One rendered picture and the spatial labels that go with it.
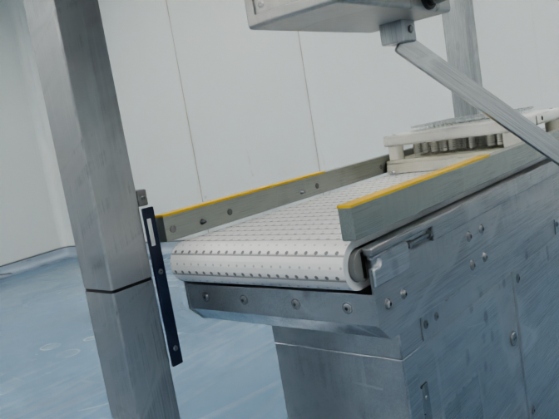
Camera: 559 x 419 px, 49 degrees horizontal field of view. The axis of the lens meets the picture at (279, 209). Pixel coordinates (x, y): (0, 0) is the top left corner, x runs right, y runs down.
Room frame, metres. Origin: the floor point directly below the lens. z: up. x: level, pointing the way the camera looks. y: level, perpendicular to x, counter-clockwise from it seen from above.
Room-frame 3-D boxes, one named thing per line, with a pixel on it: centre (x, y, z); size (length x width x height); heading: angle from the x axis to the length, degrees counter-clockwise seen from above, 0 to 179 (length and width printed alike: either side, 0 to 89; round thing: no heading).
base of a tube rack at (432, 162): (1.13, -0.38, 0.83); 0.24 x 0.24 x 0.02; 48
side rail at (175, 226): (1.23, -0.29, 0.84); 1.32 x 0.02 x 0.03; 139
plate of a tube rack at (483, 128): (1.13, -0.38, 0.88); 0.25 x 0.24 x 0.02; 48
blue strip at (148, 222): (0.73, 0.16, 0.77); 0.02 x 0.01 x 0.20; 139
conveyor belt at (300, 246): (1.15, -0.40, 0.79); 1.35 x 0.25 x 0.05; 139
